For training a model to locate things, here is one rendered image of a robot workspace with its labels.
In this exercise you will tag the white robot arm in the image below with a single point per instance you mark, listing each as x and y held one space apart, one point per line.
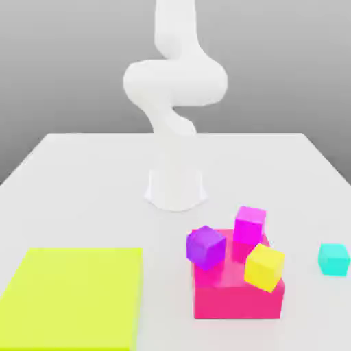
175 82

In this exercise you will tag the small purple cube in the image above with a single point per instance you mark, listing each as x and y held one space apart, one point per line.
205 248

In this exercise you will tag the small magenta cube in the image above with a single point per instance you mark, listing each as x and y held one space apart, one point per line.
249 226

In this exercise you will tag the small yellow cube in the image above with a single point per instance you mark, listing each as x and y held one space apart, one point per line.
263 267

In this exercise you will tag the small cyan cube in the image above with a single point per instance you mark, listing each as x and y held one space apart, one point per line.
333 259

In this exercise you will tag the large pink box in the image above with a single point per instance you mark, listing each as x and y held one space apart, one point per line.
235 299

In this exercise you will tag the large yellow-green box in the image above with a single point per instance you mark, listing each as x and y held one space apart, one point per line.
74 299

